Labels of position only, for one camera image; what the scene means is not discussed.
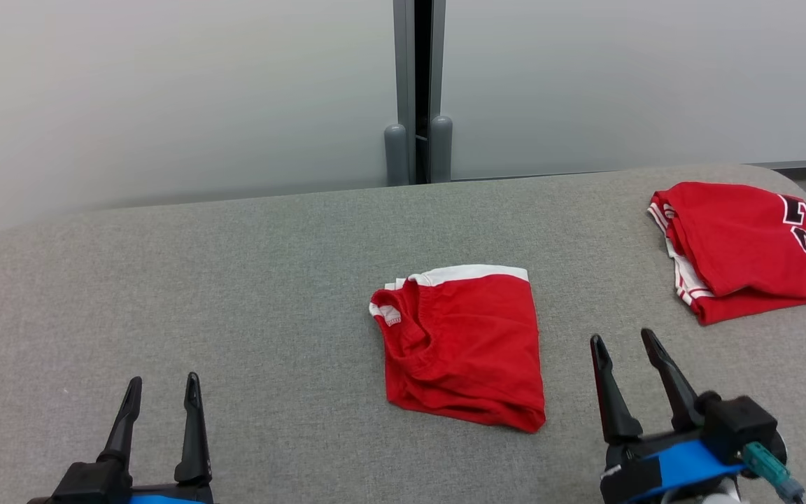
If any red garment with white band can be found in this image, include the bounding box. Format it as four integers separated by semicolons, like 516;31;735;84
369;264;547;433

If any red jersey with striped trim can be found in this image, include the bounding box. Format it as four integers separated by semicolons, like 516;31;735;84
648;181;806;326

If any grey partition frame with gap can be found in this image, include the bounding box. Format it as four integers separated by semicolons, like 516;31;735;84
393;0;447;184

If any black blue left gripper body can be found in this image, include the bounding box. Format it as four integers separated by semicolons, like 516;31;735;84
126;482;215;504

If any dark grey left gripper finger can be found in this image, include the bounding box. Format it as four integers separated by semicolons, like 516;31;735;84
97;377;143;468
174;372;213;485

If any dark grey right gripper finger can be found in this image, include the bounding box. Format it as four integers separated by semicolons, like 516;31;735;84
640;328;705;432
590;334;644;444

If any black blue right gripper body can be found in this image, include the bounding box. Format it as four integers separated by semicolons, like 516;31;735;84
599;429;745;504

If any grey rounded partition foot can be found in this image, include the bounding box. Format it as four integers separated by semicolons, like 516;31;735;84
429;115;453;183
384;124;411;187

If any teal plug right camera cable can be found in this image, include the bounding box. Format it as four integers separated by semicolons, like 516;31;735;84
740;441;806;504

